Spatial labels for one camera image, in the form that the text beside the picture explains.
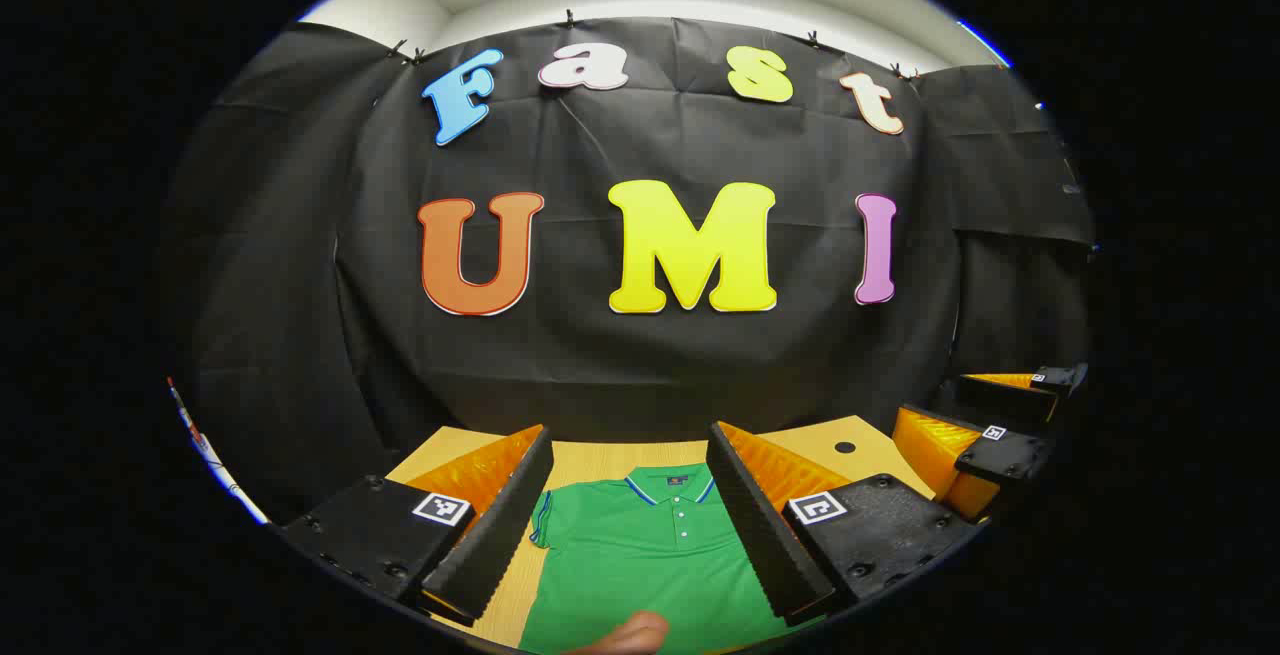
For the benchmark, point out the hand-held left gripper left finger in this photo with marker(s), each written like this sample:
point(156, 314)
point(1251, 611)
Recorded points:
point(500, 535)

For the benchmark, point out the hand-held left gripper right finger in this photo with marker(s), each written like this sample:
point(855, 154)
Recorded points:
point(760, 535)

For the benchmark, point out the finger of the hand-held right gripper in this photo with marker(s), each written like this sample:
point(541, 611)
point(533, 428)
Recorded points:
point(1000, 457)
point(1000, 397)

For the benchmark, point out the green polo T-shirt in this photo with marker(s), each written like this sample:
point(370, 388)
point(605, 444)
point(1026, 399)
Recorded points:
point(640, 565)

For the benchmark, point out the black backdrop cloth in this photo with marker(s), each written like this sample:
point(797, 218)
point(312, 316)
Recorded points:
point(600, 365)

